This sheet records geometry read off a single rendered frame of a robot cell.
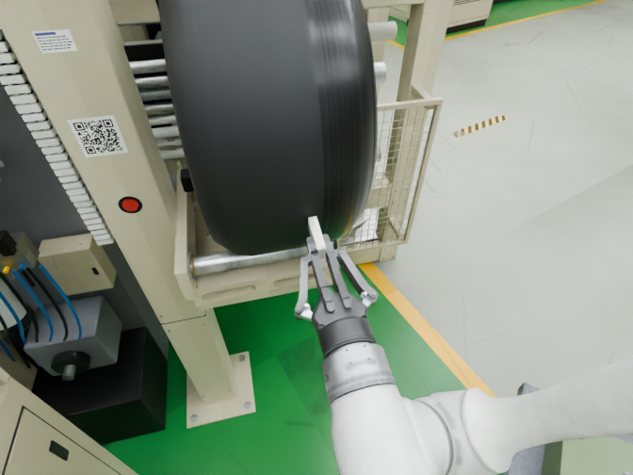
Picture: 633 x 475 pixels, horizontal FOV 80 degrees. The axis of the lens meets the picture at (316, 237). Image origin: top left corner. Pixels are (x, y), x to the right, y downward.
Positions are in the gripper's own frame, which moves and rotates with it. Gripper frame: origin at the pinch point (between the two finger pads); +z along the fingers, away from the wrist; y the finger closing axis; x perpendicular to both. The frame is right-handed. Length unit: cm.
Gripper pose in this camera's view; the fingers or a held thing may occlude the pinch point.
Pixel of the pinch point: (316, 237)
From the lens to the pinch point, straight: 64.0
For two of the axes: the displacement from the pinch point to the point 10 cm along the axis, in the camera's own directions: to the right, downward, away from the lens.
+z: -2.3, -7.8, 5.8
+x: -0.3, 6.0, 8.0
